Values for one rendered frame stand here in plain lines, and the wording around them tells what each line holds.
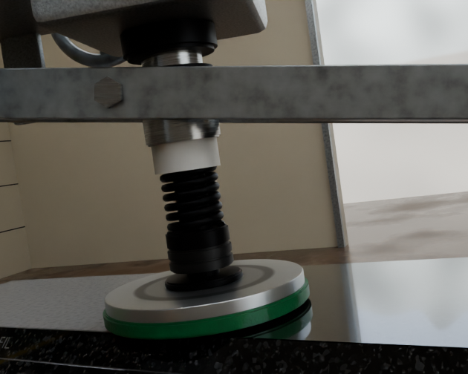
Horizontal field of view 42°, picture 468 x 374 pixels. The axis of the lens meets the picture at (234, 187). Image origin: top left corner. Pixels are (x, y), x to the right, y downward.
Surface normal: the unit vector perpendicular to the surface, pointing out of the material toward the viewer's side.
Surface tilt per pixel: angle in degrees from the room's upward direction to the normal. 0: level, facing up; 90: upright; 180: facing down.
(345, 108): 90
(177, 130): 90
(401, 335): 0
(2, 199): 90
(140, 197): 90
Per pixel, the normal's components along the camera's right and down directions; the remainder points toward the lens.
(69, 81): -0.14, 0.07
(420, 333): -0.14, -0.99
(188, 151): 0.15, 0.04
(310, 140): -0.39, 0.11
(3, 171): 0.91, -0.11
